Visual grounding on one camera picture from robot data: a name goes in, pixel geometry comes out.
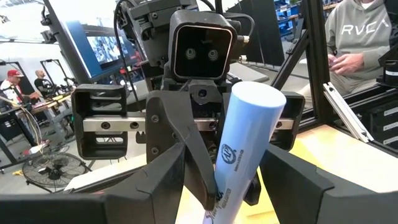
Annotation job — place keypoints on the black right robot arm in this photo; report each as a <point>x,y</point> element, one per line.
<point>146,31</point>

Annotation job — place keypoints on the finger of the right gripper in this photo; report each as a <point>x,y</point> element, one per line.
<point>253,189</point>
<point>168,118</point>

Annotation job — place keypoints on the black table frame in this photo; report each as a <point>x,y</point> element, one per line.
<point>317,62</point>

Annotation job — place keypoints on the computer monitor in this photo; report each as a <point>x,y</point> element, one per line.
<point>93,46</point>

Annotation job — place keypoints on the light blue highlighter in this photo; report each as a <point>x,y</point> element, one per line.
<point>248,130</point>

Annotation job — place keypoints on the black floor fan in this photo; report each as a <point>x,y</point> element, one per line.
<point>54,171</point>

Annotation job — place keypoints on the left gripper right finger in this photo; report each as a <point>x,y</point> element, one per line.
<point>311,208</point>

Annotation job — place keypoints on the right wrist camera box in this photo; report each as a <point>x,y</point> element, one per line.
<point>202,53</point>

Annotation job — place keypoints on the silver aluminium extrusion bar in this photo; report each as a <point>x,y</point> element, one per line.
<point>348,112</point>

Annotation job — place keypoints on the person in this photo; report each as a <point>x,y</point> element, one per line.
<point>357,37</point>
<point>43,87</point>
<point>12,90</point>

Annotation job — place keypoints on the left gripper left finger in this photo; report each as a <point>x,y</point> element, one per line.
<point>93,211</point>

